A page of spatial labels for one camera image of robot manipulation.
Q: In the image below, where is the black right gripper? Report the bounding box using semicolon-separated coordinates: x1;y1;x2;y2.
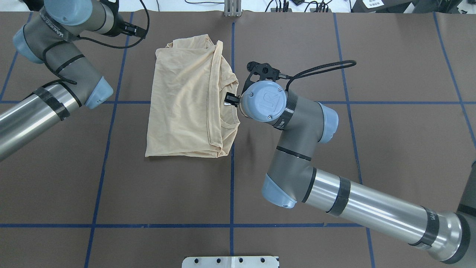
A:
224;61;290;108

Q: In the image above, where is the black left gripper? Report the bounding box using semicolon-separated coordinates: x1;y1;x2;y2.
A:
108;15;146;38

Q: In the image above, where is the cream long-sleeve graphic shirt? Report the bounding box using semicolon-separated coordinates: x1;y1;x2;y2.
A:
145;34;240;158

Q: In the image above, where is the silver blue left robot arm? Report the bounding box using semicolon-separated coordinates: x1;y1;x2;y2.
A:
0;0;150;160

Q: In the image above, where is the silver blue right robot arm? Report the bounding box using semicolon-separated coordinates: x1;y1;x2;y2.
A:
231;63;475;268

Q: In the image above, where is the aluminium frame post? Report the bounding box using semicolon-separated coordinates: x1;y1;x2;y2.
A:
224;0;242;17

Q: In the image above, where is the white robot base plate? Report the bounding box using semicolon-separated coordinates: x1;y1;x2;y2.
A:
181;256;280;268

